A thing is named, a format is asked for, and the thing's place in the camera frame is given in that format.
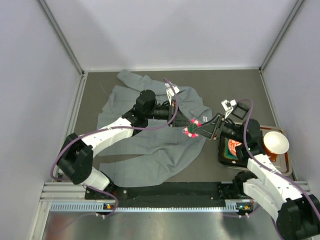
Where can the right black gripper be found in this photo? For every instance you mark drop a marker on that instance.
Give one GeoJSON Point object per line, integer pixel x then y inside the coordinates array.
{"type": "Point", "coordinates": [218, 127]}

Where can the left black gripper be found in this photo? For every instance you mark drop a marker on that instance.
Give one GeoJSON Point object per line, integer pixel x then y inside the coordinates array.
{"type": "Point", "coordinates": [171, 115]}

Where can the grey button-up shirt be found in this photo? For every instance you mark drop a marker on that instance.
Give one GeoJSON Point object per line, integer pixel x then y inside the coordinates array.
{"type": "Point", "coordinates": [157, 154]}

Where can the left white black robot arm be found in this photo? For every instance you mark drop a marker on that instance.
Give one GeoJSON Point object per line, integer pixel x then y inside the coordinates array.
{"type": "Point", "coordinates": [76, 156]}

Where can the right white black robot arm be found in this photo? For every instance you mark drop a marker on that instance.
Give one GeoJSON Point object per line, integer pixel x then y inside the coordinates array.
{"type": "Point", "coordinates": [295, 213]}

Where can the red white patterned dish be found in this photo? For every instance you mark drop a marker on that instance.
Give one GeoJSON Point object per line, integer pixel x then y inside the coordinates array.
{"type": "Point", "coordinates": [232, 144]}

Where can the black square plate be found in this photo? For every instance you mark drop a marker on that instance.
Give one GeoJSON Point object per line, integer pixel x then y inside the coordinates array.
{"type": "Point", "coordinates": [225, 158]}

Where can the small black open box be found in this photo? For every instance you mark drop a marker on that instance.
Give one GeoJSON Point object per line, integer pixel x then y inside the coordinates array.
{"type": "Point", "coordinates": [240, 110]}

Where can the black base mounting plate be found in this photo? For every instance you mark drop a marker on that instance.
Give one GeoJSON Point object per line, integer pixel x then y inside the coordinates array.
{"type": "Point", "coordinates": [216, 190]}

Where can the silver metal tray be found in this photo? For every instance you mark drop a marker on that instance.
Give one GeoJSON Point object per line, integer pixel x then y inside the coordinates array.
{"type": "Point", "coordinates": [250, 163]}

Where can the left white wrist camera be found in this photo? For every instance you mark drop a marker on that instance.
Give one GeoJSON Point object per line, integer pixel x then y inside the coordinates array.
{"type": "Point", "coordinates": [172, 91]}

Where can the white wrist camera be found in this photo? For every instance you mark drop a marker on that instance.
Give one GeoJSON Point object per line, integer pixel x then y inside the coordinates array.
{"type": "Point", "coordinates": [172, 91]}
{"type": "Point", "coordinates": [228, 106]}

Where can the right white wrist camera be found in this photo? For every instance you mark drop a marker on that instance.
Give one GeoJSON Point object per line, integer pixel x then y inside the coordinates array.
{"type": "Point", "coordinates": [228, 106]}

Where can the grey slotted cable duct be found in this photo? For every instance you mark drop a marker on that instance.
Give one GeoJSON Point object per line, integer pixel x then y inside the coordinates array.
{"type": "Point", "coordinates": [86, 207]}

